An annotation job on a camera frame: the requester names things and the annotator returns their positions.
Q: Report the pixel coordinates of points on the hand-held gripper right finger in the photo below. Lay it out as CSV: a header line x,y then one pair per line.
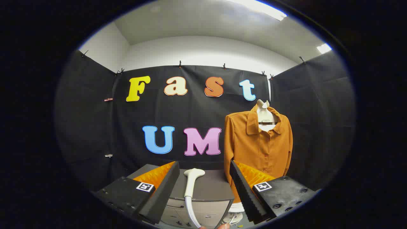
x,y
244,190

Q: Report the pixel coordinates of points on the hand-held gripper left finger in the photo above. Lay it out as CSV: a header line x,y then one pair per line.
x,y
165,190

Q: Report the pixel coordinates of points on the orange button shirt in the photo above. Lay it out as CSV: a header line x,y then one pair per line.
x,y
254,149

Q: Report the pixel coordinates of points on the grey drawer cabinet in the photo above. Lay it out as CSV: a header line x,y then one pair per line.
x,y
210,187

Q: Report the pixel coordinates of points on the white mannequin torso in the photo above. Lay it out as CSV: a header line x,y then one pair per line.
x,y
265,114

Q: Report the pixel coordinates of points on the small ceiling light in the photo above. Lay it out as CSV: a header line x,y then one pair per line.
x,y
323,48

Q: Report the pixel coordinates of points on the long ceiling light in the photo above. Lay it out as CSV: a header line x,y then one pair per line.
x,y
267,10

